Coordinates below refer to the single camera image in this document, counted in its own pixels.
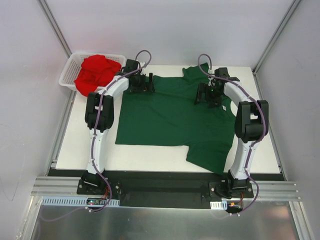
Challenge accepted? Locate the green t shirt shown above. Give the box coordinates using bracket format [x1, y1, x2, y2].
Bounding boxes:
[115, 63, 236, 175]

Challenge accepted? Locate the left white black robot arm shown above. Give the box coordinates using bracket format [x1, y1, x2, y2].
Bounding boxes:
[84, 59, 154, 175]

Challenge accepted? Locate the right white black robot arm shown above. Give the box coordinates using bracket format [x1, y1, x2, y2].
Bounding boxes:
[194, 67, 269, 198]

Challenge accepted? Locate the red t shirt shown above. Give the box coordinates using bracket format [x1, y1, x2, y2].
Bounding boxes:
[74, 54, 122, 97]

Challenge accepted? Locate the white plastic basket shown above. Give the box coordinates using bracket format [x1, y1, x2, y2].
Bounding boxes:
[58, 51, 126, 91]

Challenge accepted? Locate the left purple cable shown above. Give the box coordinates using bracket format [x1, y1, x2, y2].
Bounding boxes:
[84, 49, 152, 213]

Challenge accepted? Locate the purple cable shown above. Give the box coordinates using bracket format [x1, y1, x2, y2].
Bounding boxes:
[84, 49, 152, 213]
[197, 53, 270, 218]

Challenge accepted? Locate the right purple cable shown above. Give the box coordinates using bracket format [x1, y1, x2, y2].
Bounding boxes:
[197, 53, 270, 218]

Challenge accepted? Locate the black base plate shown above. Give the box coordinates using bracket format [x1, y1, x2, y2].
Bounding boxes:
[76, 170, 254, 209]

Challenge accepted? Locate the right slotted cable duct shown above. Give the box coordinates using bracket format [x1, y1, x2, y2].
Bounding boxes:
[210, 200, 228, 211]

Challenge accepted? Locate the slotted cable duct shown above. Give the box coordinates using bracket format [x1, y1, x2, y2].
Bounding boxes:
[210, 200, 228, 211]
[42, 196, 120, 208]

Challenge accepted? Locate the left aluminium corner post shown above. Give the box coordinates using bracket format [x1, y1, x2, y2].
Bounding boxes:
[37, 0, 72, 58]

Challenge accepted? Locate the aluminium corner post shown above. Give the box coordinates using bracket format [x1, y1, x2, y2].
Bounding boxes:
[252, 0, 302, 76]
[37, 0, 72, 58]

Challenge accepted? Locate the right aluminium corner post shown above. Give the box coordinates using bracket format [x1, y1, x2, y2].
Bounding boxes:
[252, 0, 302, 76]

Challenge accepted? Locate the aluminium rail frame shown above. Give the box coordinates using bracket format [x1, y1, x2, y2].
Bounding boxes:
[31, 159, 303, 201]

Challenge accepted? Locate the left slotted cable duct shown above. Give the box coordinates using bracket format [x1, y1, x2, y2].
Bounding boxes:
[42, 196, 120, 208]

